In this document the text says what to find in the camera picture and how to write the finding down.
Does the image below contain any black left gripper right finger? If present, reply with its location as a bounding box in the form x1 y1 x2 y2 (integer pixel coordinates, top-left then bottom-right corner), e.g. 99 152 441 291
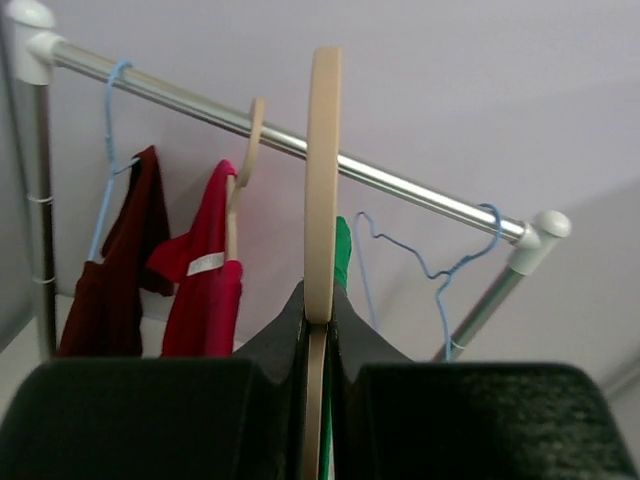
328 288 638 479

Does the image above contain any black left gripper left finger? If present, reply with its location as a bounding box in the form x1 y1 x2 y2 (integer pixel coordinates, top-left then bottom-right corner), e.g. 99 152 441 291
1 288 306 479

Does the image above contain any pink t-shirt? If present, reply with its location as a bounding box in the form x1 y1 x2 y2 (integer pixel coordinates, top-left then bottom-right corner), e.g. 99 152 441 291
147 160 243 358

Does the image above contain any green t-shirt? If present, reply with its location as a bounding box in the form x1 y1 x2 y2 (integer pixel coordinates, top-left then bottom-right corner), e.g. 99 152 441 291
318 216 352 480

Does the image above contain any beige hanger of pink shirt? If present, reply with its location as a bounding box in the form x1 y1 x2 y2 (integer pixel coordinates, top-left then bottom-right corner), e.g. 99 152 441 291
225 97 265 261

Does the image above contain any beige hanger of green shirt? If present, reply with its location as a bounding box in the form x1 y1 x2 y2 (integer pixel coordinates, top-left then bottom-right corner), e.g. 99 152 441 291
302 47 342 479

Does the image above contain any maroon t-shirt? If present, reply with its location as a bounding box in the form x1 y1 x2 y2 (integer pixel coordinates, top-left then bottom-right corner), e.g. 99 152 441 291
56 146 174 357

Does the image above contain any blue hanger of maroon shirt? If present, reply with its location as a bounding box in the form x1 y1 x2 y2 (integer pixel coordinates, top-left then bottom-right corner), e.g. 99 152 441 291
87 60 139 261

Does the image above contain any white metal clothes rack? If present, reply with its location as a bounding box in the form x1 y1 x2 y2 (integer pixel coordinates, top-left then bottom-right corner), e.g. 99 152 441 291
7 0 573 364

